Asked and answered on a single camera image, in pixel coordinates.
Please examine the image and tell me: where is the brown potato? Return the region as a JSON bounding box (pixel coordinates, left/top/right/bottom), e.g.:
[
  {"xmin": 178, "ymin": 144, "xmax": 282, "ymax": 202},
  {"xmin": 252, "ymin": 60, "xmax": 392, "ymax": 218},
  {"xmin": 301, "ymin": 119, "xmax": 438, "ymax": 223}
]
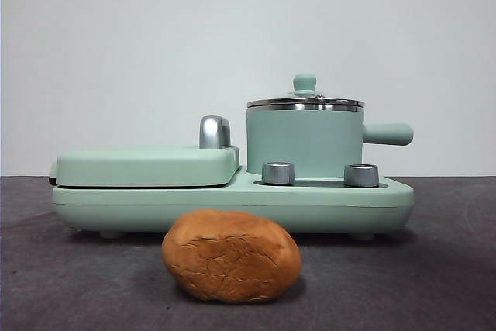
[{"xmin": 160, "ymin": 209, "xmax": 302, "ymax": 303}]

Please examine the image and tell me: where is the glass lid with green knob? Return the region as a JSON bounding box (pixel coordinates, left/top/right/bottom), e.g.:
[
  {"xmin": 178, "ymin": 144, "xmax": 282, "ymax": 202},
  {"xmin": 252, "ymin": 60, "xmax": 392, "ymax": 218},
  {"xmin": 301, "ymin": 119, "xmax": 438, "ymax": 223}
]
[{"xmin": 246, "ymin": 73, "xmax": 366, "ymax": 112}]

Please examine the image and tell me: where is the green breakfast maker base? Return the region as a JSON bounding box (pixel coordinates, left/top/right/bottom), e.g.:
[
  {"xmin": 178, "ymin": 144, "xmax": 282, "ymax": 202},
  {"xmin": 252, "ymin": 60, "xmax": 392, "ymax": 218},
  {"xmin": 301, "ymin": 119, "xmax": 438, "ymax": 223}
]
[{"xmin": 51, "ymin": 165, "xmax": 415, "ymax": 240}]

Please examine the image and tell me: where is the green pot with side handle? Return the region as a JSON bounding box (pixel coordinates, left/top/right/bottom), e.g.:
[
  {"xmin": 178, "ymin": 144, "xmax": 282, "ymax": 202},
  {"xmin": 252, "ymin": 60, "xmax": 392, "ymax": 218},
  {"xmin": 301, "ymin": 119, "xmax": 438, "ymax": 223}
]
[{"xmin": 246, "ymin": 98, "xmax": 415, "ymax": 179}]

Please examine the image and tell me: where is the green griddle lid silver handle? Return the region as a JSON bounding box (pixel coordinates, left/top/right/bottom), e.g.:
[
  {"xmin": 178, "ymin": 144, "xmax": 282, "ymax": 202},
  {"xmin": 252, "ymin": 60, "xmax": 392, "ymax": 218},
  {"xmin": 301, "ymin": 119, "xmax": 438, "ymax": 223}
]
[{"xmin": 48, "ymin": 114, "xmax": 240, "ymax": 189}]

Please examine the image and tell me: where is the silver control knob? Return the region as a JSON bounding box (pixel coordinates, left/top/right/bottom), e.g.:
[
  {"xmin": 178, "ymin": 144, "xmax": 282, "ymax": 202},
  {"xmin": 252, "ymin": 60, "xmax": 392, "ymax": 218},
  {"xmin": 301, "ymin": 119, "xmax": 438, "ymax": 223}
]
[
  {"xmin": 261, "ymin": 161, "xmax": 296, "ymax": 185},
  {"xmin": 343, "ymin": 164, "xmax": 380, "ymax": 188}
]

